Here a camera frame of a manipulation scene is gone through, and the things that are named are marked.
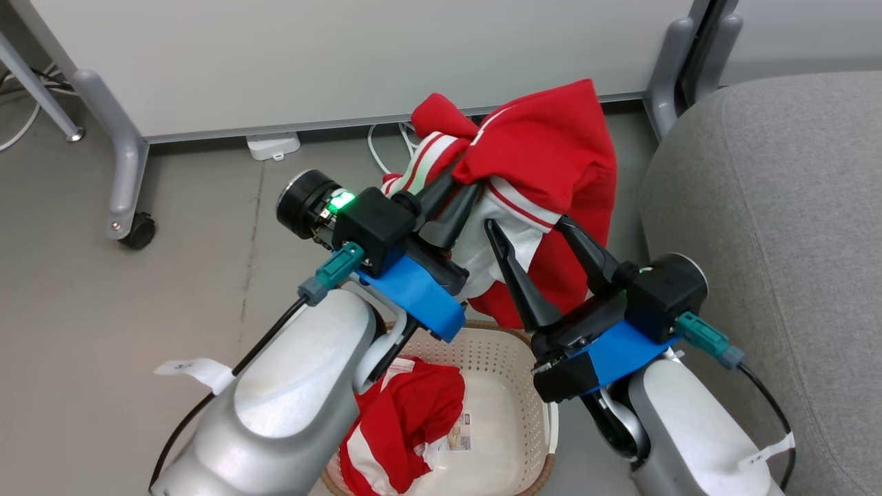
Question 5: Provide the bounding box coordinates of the black blue-taped left gripper body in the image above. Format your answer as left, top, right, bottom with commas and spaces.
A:
276, 169, 471, 343

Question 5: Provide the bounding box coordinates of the white floor cable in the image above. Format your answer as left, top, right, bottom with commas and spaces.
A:
0, 68, 43, 153

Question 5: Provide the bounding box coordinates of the black cable with teal connector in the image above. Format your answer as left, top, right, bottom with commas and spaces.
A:
675, 311, 798, 491
148, 242, 365, 491

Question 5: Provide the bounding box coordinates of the grey table leg with caster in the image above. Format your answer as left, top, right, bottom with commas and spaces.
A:
71, 68, 151, 242

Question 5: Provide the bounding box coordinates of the grey metal table leg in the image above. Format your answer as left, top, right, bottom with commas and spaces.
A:
0, 29, 87, 143

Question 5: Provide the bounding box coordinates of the large white partition panel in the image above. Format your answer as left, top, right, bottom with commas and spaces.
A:
28, 0, 710, 145

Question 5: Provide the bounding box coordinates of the white power adapter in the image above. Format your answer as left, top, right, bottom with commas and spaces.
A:
246, 132, 302, 162

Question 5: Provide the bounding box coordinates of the red jacket with white stripes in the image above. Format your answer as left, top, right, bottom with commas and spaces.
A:
381, 79, 619, 331

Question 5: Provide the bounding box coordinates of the grey fabric sofa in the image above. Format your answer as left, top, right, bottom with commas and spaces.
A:
637, 71, 882, 496

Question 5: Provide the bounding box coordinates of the grey partition leg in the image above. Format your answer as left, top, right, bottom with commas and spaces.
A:
695, 12, 745, 105
644, 17, 697, 143

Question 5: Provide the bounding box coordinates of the black floor cable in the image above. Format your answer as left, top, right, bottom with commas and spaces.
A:
29, 63, 78, 95

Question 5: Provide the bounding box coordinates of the white looped cable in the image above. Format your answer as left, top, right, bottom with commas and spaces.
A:
367, 121, 422, 177

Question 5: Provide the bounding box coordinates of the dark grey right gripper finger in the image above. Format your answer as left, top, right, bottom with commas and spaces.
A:
555, 218, 625, 299
484, 218, 563, 333

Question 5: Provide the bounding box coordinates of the white paper cable tag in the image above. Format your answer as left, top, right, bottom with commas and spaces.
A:
154, 358, 236, 397
737, 432, 797, 473

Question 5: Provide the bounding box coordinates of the black blue-taped right gripper body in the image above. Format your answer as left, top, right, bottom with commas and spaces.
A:
531, 253, 710, 404

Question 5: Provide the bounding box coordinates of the red white garment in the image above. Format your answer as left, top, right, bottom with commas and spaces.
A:
340, 357, 467, 496

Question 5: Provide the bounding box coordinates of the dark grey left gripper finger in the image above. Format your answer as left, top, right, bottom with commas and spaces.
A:
419, 181, 487, 251
393, 164, 462, 220

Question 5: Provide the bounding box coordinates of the printed basket label sticker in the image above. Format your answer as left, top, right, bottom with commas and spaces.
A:
447, 413, 473, 453

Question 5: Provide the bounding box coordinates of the black castor wheel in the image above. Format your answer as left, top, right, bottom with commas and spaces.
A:
120, 211, 156, 251

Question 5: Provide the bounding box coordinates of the cream plastic laundry basket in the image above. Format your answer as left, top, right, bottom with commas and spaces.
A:
320, 319, 560, 496

